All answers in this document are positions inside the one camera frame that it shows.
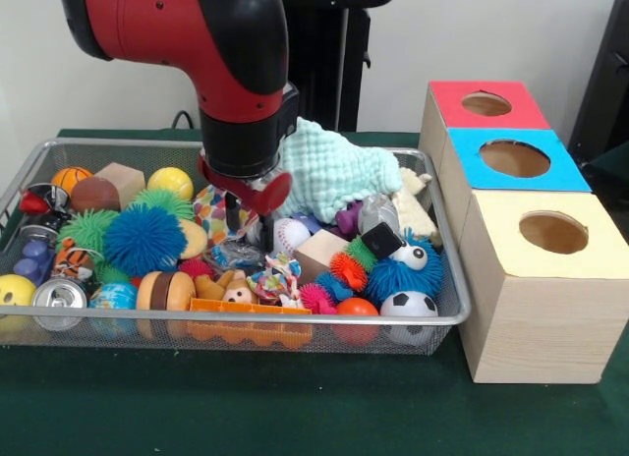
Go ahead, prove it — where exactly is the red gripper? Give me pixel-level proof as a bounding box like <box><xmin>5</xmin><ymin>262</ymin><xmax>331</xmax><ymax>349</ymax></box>
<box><xmin>197</xmin><ymin>156</ymin><xmax>295</xmax><ymax>251</ymax></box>

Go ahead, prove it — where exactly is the clear plastic packet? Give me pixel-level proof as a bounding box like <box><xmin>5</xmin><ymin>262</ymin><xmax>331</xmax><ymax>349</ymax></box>
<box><xmin>206</xmin><ymin>238</ymin><xmax>266</xmax><ymax>273</ymax></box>

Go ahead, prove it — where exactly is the colourful printed packet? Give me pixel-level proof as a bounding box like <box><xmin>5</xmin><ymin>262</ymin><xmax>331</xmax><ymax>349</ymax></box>
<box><xmin>194</xmin><ymin>186</ymin><xmax>247</xmax><ymax>247</ymax></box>

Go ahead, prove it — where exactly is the mint green cloth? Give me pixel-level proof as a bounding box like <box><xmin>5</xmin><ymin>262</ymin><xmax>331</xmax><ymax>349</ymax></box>
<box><xmin>283</xmin><ymin>119</ymin><xmax>404</xmax><ymax>224</ymax></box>

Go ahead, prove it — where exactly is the small wooden block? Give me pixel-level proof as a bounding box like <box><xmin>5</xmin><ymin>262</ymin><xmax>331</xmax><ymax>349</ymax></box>
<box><xmin>95</xmin><ymin>162</ymin><xmax>146</xmax><ymax>209</ymax></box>
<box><xmin>295</xmin><ymin>230</ymin><xmax>352</xmax><ymax>285</ymax></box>

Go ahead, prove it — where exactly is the clear mesh bin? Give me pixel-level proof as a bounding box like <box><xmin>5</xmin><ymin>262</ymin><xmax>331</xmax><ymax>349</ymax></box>
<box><xmin>0</xmin><ymin>138</ymin><xmax>471</xmax><ymax>357</ymax></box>

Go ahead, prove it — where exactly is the wooden box with three holes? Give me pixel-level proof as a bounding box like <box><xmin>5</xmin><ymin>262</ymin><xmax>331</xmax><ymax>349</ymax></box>
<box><xmin>418</xmin><ymin>80</ymin><xmax>629</xmax><ymax>385</ymax></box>

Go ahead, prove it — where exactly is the orange plastic toy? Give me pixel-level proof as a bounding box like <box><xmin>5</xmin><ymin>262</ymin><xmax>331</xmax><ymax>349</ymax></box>
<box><xmin>187</xmin><ymin>297</ymin><xmax>314</xmax><ymax>349</ymax></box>

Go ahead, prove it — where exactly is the plain yellow ball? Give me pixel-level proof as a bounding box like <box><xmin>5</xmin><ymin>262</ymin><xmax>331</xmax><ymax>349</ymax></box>
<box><xmin>147</xmin><ymin>167</ymin><xmax>196</xmax><ymax>203</ymax></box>

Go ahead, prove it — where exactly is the brown burger toy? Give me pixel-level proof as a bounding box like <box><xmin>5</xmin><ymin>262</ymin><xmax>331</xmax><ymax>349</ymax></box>
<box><xmin>136</xmin><ymin>270</ymin><xmax>198</xmax><ymax>314</ymax></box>

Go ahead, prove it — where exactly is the large blue spiky ball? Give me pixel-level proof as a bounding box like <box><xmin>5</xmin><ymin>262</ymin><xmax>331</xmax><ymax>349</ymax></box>
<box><xmin>103</xmin><ymin>202</ymin><xmax>188</xmax><ymax>278</ymax></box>

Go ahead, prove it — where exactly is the small blue spiky ball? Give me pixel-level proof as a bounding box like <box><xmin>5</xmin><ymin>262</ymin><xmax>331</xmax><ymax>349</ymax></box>
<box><xmin>366</xmin><ymin>235</ymin><xmax>445</xmax><ymax>306</ymax></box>

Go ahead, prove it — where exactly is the small soccer ball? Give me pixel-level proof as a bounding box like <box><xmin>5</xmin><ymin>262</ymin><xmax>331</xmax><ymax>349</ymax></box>
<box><xmin>380</xmin><ymin>290</ymin><xmax>438</xmax><ymax>347</ymax></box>

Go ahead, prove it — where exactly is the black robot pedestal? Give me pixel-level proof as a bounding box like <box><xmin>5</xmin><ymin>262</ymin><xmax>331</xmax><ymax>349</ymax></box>
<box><xmin>293</xmin><ymin>4</ymin><xmax>372</xmax><ymax>133</ymax></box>

